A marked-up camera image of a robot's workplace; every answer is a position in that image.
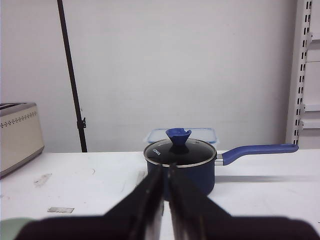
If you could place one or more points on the dark blue saucepan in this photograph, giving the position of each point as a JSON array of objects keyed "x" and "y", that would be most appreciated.
[{"x": 203, "y": 176}]

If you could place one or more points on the green bowl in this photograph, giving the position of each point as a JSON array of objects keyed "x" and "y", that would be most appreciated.
[{"x": 10, "y": 228}]

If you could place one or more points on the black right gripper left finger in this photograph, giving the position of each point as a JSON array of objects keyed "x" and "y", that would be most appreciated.
[{"x": 139, "y": 215}]

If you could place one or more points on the black tripod pole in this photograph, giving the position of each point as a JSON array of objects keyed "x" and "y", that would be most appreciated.
[{"x": 80, "y": 122}]

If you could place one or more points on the white slotted shelf upright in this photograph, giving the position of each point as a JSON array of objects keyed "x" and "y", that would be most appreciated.
[{"x": 303, "y": 115}]

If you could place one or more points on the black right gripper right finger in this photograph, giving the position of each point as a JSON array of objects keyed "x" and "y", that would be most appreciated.
[{"x": 192, "y": 212}]

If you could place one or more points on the cream and chrome toaster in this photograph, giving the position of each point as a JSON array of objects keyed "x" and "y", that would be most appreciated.
[{"x": 21, "y": 138}]

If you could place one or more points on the clear plastic food container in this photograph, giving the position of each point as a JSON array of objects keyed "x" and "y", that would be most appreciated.
[{"x": 204, "y": 134}]

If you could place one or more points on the glass lid with blue knob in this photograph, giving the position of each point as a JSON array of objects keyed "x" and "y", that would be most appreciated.
[{"x": 181, "y": 151}]

